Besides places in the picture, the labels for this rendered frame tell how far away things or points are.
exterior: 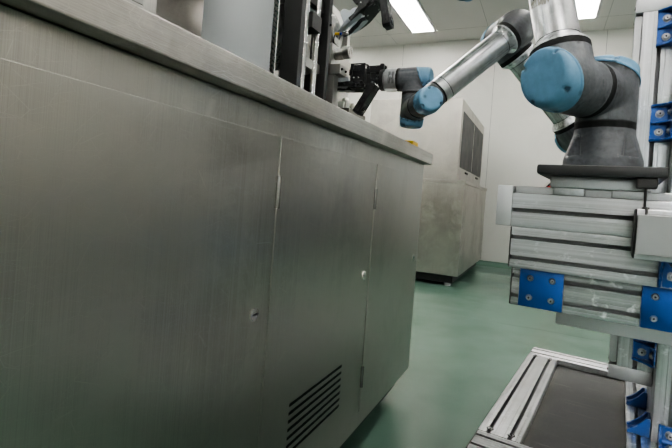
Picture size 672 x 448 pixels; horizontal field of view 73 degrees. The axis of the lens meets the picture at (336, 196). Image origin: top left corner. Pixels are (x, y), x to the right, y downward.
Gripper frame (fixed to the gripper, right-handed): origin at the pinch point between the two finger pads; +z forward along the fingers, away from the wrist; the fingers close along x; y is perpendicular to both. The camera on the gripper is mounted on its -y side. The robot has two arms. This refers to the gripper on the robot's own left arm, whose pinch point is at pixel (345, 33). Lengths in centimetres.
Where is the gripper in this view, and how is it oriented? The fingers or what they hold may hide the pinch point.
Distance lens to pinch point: 160.7
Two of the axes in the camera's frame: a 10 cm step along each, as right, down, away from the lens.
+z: -7.4, 5.9, 3.2
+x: -4.2, -0.3, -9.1
